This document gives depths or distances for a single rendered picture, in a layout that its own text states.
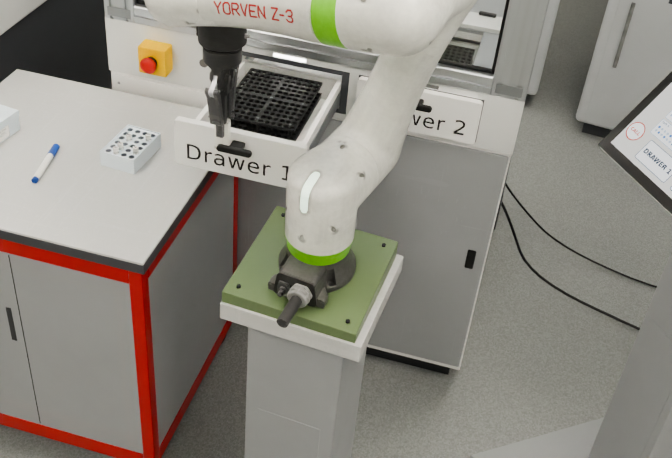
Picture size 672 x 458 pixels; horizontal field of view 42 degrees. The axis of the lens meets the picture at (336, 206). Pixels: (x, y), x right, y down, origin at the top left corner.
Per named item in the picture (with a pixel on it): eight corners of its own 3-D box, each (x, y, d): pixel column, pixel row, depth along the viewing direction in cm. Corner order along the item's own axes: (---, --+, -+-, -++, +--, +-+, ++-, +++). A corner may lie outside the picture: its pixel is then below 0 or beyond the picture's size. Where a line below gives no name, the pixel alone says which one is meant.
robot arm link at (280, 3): (353, 29, 142) (346, -40, 136) (315, 56, 134) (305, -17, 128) (180, 12, 160) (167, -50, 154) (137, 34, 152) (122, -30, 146)
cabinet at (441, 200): (460, 388, 254) (517, 157, 206) (128, 302, 271) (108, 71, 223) (499, 200, 329) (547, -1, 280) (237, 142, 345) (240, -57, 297)
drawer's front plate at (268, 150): (304, 192, 186) (307, 148, 179) (174, 163, 190) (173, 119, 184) (306, 187, 187) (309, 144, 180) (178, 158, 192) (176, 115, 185)
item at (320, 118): (299, 180, 186) (301, 156, 183) (185, 154, 191) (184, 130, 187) (347, 91, 218) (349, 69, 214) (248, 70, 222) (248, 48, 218)
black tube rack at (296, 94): (292, 155, 193) (294, 130, 189) (216, 138, 196) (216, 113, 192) (320, 106, 210) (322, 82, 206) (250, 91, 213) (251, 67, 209)
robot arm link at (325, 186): (371, 229, 171) (382, 151, 158) (330, 277, 161) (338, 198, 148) (314, 203, 175) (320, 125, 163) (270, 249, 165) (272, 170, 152)
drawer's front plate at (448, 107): (474, 145, 205) (482, 104, 199) (353, 119, 210) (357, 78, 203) (475, 141, 207) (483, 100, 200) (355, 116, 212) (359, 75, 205)
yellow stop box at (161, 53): (165, 79, 214) (163, 52, 209) (137, 73, 215) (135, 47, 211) (173, 70, 218) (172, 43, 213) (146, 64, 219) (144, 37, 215)
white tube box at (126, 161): (134, 174, 195) (133, 160, 193) (100, 165, 197) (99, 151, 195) (161, 146, 205) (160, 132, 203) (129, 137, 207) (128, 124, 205)
